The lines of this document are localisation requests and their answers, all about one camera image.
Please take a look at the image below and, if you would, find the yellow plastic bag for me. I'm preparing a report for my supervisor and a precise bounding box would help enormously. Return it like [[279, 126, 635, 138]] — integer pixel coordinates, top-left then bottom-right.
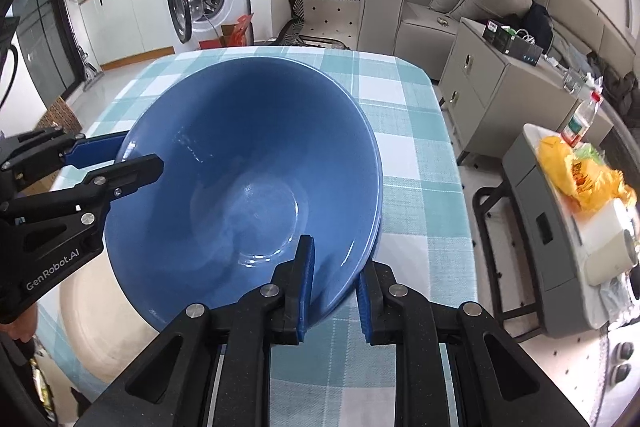
[[537, 134, 638, 212]]

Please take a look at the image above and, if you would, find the grey side cabinet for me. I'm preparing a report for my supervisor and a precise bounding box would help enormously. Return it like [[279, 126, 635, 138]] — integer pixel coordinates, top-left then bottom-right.
[[440, 18, 616, 165]]

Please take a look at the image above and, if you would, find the black metal frame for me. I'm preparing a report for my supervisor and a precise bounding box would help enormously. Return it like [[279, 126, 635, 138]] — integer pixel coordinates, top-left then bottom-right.
[[472, 184, 546, 343]]

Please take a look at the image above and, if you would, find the clear bottle red cap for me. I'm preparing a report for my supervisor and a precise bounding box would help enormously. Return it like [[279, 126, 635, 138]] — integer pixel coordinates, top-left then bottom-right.
[[560, 91, 603, 148]]

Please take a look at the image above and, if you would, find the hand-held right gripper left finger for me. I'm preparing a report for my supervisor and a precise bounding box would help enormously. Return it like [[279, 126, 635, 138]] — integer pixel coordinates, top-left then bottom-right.
[[75, 234, 316, 427]]

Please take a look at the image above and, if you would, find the white kitchen base cabinet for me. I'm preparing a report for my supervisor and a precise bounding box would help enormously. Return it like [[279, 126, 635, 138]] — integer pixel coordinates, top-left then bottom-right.
[[77, 0, 176, 70]]

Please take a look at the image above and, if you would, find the floor mop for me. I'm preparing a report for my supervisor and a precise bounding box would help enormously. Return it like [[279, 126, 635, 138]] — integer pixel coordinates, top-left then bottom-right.
[[75, 47, 103, 88]]

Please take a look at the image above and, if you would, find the beige round plate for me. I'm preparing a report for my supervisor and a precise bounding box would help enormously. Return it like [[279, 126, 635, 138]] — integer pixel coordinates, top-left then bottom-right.
[[59, 274, 161, 385]]

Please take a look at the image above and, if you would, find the black white patterned cushion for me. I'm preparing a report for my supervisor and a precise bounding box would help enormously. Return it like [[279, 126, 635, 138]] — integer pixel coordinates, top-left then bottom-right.
[[272, 0, 363, 52]]

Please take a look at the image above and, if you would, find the black bag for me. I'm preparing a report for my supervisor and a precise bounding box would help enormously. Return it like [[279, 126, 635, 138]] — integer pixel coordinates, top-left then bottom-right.
[[522, 1, 556, 52]]

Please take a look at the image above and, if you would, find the black box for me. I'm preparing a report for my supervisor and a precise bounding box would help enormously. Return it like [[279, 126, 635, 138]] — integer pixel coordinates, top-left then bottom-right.
[[482, 19, 543, 68]]

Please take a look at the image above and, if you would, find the brown patterned box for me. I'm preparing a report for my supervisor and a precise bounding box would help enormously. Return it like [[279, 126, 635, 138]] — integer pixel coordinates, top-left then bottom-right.
[[37, 94, 83, 138]]

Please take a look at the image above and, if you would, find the dark jacket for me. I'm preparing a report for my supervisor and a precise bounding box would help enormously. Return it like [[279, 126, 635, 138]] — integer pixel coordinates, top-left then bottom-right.
[[590, 52, 640, 118]]

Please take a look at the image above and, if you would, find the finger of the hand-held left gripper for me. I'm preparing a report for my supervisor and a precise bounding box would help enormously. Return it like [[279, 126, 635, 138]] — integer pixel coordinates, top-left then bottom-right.
[[0, 154, 164, 233], [0, 129, 129, 188]]

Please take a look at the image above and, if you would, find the grey sofa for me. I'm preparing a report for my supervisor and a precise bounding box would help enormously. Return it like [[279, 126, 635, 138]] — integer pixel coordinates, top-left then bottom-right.
[[360, 0, 640, 108]]

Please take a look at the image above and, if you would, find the red open carton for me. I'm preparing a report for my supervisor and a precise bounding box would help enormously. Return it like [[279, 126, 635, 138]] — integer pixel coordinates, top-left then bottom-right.
[[199, 14, 253, 52]]

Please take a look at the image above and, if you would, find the dark glass door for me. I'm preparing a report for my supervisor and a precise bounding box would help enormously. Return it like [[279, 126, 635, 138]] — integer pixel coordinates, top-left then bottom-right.
[[10, 0, 83, 92]]

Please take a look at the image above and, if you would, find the grey storage unit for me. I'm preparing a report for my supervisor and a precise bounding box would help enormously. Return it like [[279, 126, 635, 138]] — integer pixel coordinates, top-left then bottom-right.
[[502, 123, 640, 338]]

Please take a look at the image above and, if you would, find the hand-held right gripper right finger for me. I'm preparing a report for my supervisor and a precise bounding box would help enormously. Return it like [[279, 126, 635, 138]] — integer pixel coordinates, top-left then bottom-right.
[[357, 263, 590, 427]]

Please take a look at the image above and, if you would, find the person's left hand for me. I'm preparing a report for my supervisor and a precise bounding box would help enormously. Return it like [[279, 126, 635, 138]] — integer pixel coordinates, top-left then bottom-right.
[[10, 304, 39, 342]]

